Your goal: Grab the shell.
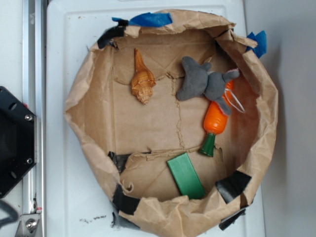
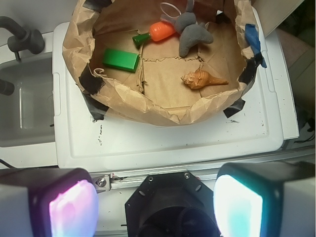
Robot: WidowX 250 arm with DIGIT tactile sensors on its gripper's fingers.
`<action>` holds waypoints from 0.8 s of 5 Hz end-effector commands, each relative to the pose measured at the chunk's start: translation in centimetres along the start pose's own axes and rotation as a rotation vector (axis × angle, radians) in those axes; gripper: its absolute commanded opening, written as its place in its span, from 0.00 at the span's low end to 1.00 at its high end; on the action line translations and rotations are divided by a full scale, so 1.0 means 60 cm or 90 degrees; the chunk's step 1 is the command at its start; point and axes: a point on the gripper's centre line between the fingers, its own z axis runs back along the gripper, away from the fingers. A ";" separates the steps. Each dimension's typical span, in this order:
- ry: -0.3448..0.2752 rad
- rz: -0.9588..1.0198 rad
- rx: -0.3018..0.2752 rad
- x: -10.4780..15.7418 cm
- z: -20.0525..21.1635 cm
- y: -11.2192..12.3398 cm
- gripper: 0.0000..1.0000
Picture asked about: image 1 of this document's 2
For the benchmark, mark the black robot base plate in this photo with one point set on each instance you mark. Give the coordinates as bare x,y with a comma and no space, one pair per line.
17,141

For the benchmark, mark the orange spiral sea shell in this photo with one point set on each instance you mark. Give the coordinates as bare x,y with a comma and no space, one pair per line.
143,80

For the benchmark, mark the green rectangular block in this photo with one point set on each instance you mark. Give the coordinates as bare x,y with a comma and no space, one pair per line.
186,177

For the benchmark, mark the aluminium extrusion rail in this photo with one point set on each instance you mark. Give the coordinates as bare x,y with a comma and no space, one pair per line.
33,219

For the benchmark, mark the blue tape piece right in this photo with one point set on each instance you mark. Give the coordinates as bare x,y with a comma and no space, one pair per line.
261,40

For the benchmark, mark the orange plastic toy carrot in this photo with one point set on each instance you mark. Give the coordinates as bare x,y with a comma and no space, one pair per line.
215,122

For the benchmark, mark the crumpled brown paper bin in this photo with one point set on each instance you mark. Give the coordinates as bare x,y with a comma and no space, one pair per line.
127,144

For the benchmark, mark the blue tape piece top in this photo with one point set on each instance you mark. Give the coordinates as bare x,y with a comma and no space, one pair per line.
147,20

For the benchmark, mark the grey plush mouse toy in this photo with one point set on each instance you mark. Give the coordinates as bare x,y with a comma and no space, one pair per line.
199,81

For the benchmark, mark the blue tape piece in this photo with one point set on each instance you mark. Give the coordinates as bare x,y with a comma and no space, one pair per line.
147,20
261,40

